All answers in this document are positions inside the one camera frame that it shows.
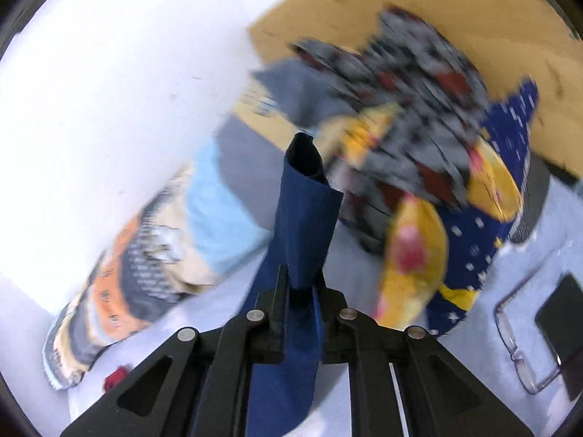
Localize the navy jacket with red collar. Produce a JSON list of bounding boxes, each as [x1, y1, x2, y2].
[[191, 132, 344, 437]]

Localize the eyeglasses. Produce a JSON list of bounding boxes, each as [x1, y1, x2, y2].
[[494, 249, 565, 395]]

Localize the black smartphone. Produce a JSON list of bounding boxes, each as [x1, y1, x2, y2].
[[535, 273, 583, 402]]

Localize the patchwork rolled quilt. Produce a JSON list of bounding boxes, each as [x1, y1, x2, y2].
[[42, 115, 298, 392]]

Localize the light blue cloud bedsheet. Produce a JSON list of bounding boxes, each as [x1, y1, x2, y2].
[[0, 174, 583, 437]]

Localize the colourful patterned cloth pile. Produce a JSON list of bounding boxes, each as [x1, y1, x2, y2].
[[255, 6, 539, 336]]

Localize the wooden headboard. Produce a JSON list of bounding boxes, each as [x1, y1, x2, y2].
[[248, 0, 582, 176]]

